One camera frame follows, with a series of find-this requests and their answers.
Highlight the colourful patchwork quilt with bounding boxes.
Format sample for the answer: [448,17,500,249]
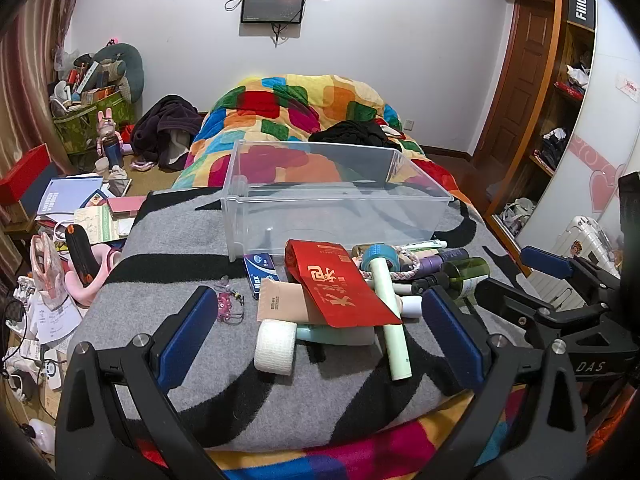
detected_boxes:
[172,74,532,480]

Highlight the black clothing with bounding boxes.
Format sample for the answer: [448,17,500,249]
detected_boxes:
[308,120,389,147]

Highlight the teal tape roll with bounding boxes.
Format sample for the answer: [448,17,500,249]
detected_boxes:
[361,243,401,276]

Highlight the red paper envelope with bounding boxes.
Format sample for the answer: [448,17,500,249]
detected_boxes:
[285,239,403,330]

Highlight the beige cosmetic tube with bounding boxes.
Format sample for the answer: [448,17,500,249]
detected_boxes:
[257,279,321,324]

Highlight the white sliding door with hearts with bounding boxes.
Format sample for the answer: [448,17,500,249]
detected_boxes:
[515,0,640,261]

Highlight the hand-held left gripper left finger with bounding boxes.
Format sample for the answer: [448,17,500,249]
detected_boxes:
[55,285,221,480]

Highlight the pink box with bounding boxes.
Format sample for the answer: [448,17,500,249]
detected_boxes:
[106,195,149,219]

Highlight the green storage bag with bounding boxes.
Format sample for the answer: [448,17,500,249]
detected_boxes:
[52,87,137,156]

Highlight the white bandage roll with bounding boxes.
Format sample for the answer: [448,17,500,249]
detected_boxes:
[253,319,298,375]

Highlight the blue book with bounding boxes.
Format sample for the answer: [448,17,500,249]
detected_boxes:
[37,176,104,219]

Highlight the purple bottle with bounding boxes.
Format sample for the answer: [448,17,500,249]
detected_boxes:
[419,248,471,277]

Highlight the black box with white print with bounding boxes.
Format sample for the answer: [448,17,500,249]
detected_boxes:
[567,0,597,34]

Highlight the wooden wardrobe shelving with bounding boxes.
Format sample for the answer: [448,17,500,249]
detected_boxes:
[487,0,601,241]

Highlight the small blue box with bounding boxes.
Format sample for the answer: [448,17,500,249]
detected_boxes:
[243,253,280,301]

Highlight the white bag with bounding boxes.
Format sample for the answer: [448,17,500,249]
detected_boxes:
[500,197,539,234]

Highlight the pink bunny toy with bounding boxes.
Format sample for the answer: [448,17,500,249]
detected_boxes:
[97,109,124,156]

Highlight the wooden door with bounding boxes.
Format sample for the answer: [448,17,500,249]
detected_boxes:
[472,0,557,162]

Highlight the white suitcase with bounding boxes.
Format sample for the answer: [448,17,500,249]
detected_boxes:
[542,216,624,311]

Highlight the braided rope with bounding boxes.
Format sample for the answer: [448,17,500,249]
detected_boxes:
[387,246,426,283]

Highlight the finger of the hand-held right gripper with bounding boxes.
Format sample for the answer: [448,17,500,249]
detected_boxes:
[520,245,622,313]
[474,277,615,347]

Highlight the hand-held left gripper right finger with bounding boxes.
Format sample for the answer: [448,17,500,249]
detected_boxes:
[422,285,588,480]

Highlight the clear plastic storage bin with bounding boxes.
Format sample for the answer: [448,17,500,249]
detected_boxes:
[221,140,455,263]

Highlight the pile of papers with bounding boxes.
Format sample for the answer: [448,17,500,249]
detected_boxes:
[15,280,84,347]

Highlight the red box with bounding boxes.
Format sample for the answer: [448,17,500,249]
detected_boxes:
[0,144,54,206]

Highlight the pink charm keychain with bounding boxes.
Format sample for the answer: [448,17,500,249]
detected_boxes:
[215,277,247,323]

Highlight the pale green tube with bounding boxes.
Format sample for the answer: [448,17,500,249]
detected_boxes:
[371,257,413,382]

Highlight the grey green neck pillow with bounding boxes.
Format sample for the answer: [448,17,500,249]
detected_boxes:
[92,42,146,107]

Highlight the green spray bottle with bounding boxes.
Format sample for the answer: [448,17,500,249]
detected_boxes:
[411,257,492,302]

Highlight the grey black blanket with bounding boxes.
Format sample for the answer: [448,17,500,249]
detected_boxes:
[60,187,532,452]

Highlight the pink transparent pouch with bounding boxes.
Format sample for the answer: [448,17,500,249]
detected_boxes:
[30,234,69,311]

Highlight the dark folded clothes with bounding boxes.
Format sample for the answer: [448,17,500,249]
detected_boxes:
[534,127,571,171]

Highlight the black tool with orange trim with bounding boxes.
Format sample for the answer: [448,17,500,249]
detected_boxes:
[65,225,101,289]

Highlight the striped curtain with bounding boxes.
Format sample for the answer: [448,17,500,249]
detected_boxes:
[0,0,93,177]

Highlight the dark purple clothing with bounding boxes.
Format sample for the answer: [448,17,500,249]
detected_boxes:
[131,95,203,171]

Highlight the green patterned booklet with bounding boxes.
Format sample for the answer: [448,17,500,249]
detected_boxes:
[74,205,124,244]

